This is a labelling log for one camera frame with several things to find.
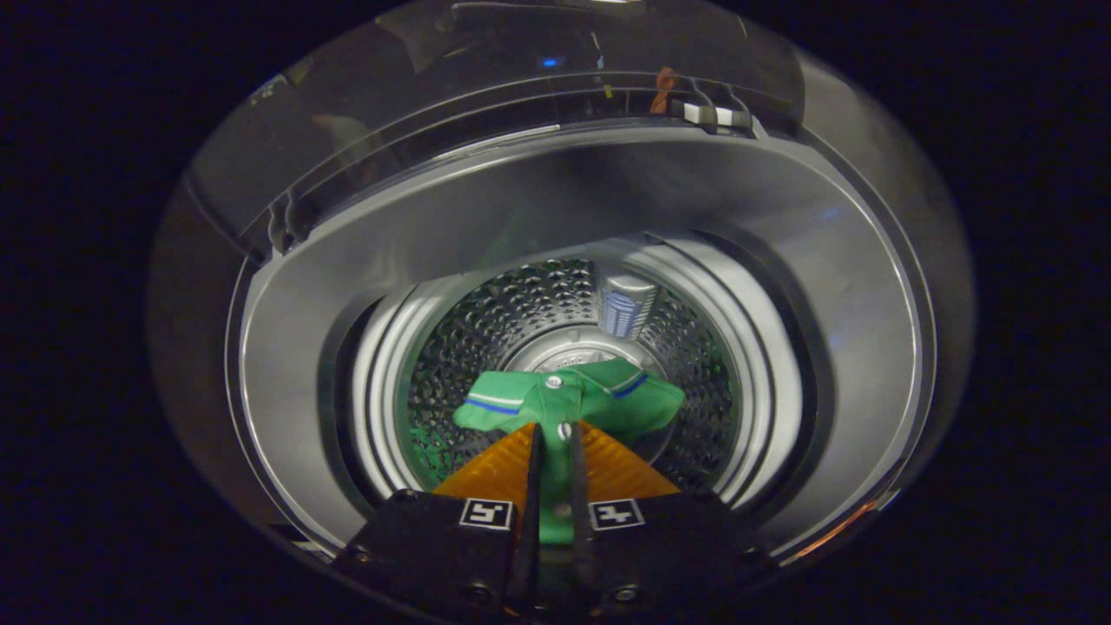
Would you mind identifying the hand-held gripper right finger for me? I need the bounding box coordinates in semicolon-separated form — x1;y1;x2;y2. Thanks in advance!
569;421;778;622

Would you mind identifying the dark grey washing machine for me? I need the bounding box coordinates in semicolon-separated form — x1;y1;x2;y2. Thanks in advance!
146;0;977;609

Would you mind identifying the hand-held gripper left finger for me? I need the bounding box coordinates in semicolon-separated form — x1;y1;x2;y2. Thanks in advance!
334;423;543;622

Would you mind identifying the green polo shirt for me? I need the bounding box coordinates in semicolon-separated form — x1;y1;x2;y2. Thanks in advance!
451;358;687;546

